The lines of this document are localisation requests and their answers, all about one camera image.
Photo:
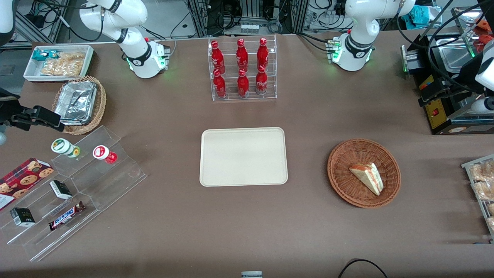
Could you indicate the red lid white cup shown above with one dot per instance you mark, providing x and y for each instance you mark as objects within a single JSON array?
[{"x": 102, "y": 152}]

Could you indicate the steel food pan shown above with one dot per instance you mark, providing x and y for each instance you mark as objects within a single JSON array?
[{"x": 455, "y": 58}]

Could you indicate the oval tan wicker basket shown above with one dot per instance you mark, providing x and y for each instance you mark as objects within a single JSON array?
[{"x": 101, "y": 104}]

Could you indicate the small grey device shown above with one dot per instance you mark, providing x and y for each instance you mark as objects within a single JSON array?
[{"x": 251, "y": 274}]

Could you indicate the green lid white cup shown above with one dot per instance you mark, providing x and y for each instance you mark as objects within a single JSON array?
[{"x": 61, "y": 146}]

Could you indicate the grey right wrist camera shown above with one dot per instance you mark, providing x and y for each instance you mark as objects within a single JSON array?
[{"x": 2, "y": 138}]

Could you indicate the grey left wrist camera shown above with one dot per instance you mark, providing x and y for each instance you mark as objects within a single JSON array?
[{"x": 483, "y": 105}]

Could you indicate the clear bag of chips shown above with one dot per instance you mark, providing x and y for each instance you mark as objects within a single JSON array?
[{"x": 63, "y": 66}]

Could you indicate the clear acrylic stepped shelf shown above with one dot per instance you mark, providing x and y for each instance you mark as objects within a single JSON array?
[
  {"x": 112, "y": 181},
  {"x": 42, "y": 241}
]

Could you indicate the round brown wicker basket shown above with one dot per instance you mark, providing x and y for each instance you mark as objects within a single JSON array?
[{"x": 347, "y": 181}]

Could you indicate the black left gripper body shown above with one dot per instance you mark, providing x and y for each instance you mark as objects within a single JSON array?
[{"x": 452, "y": 84}]

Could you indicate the silver foil tray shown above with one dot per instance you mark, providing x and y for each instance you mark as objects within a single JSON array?
[{"x": 77, "y": 101}]

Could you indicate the red cola bottle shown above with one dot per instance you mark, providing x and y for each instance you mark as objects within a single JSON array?
[
  {"x": 220, "y": 85},
  {"x": 261, "y": 82},
  {"x": 242, "y": 56},
  {"x": 263, "y": 55},
  {"x": 243, "y": 84},
  {"x": 217, "y": 58}
]

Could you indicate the clear acrylic bottle rack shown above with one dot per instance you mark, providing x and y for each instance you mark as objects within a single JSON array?
[{"x": 231, "y": 96}]

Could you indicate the bagged bread piece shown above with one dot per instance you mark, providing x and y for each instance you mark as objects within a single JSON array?
[
  {"x": 491, "y": 224},
  {"x": 491, "y": 209},
  {"x": 484, "y": 172},
  {"x": 485, "y": 191}
]

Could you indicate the orange fried food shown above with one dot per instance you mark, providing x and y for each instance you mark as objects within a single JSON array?
[{"x": 487, "y": 33}]

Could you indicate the teal plastic bag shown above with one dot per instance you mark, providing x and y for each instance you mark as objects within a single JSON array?
[{"x": 422, "y": 17}]

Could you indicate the aluminium frame post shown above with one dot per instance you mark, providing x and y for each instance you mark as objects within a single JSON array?
[
  {"x": 301, "y": 15},
  {"x": 54, "y": 21},
  {"x": 197, "y": 17}
]

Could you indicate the teal snack packet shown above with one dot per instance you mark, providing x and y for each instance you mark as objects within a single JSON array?
[{"x": 42, "y": 55}]

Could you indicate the brown Snickers bar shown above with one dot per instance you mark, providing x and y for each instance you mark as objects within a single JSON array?
[{"x": 65, "y": 216}]

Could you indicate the beige rectangular serving tray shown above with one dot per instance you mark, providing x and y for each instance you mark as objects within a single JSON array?
[{"x": 243, "y": 156}]

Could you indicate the white rectangular snack bin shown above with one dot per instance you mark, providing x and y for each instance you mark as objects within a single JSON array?
[{"x": 31, "y": 73}]

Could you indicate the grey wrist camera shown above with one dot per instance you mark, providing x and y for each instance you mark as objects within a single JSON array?
[
  {"x": 2, "y": 138},
  {"x": 483, "y": 105}
]

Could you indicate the black hot food display case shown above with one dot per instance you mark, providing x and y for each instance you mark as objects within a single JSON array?
[{"x": 440, "y": 116}]

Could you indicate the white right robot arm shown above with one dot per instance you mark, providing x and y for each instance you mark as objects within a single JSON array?
[{"x": 136, "y": 50}]

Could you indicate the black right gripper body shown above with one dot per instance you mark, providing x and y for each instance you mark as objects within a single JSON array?
[{"x": 8, "y": 111}]

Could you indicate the triangle sandwich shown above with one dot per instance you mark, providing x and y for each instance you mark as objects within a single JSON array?
[{"x": 368, "y": 177}]

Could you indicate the red cookie box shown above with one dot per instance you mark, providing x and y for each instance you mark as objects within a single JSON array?
[{"x": 23, "y": 179}]

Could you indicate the small black green box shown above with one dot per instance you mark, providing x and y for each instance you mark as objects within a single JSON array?
[
  {"x": 61, "y": 189},
  {"x": 22, "y": 217}
]

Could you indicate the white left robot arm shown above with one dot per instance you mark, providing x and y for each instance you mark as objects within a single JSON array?
[{"x": 355, "y": 23}]

